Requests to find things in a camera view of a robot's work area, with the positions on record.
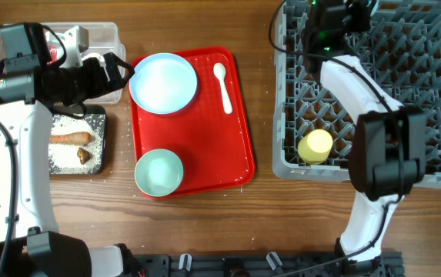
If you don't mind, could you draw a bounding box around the red candy wrapper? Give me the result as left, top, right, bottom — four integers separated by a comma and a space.
48, 45, 58, 64

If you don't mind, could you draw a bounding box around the orange carrot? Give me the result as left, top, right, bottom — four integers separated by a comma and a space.
49, 132, 92, 145

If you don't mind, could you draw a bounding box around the brown food scrap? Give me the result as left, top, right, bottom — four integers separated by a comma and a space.
77, 148, 91, 165

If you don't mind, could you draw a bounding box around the light green bowl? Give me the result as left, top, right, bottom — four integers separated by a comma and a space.
134, 149, 184, 198

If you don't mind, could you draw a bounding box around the yellow plastic cup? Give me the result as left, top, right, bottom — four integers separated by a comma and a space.
297, 129, 333, 165

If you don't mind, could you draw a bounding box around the white plastic spoon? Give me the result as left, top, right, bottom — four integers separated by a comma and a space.
213, 63, 233, 114

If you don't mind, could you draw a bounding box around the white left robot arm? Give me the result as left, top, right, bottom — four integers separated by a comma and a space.
0, 22, 143, 276

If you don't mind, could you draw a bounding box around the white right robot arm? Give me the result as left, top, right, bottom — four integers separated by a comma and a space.
303, 0, 426, 266

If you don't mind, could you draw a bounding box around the grey dishwasher rack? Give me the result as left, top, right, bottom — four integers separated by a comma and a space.
268, 1, 441, 189

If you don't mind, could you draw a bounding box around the black waste bin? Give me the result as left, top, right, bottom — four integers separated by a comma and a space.
48, 105, 108, 175

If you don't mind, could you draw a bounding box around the clear plastic storage bin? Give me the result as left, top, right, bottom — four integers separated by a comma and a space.
0, 22, 126, 105

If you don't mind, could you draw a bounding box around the light blue plate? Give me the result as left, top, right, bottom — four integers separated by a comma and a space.
129, 53, 198, 115

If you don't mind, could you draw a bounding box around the red plastic tray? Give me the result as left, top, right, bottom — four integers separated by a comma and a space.
130, 47, 256, 198

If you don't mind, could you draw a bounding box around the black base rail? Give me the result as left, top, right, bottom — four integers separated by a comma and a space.
133, 249, 404, 277

